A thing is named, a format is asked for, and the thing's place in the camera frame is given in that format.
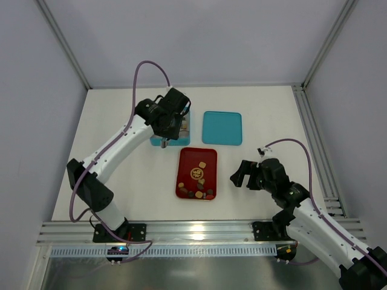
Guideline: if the slotted cable duct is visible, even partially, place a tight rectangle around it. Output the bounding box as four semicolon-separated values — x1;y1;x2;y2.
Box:
50;243;277;258

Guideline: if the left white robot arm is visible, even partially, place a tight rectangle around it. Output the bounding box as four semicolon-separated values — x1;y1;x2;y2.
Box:
67;88;191;240

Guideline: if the aluminium rail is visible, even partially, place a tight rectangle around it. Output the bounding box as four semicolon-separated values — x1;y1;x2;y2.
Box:
36;219;368;247

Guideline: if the red rectangular tray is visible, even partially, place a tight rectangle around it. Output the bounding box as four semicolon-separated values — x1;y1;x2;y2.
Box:
175;147;218;201

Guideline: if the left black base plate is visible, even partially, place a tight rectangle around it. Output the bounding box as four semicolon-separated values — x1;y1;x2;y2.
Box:
93;222;146;243

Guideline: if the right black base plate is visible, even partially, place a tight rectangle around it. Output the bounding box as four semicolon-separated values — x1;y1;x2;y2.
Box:
252;221;290;242

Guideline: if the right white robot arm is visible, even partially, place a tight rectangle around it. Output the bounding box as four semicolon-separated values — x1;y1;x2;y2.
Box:
230;158;386;289

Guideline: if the teal tin box with cups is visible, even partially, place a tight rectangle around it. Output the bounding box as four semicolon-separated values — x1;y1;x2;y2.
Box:
149;112;190;147

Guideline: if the teal tin lid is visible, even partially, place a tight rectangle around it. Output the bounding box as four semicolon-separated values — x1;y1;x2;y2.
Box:
202;111;243;146

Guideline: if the right frame rail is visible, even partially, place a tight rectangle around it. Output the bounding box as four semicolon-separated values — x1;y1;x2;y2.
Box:
292;85;347;218

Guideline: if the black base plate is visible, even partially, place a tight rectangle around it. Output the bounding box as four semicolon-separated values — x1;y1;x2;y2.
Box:
93;222;146;243
252;221;290;242

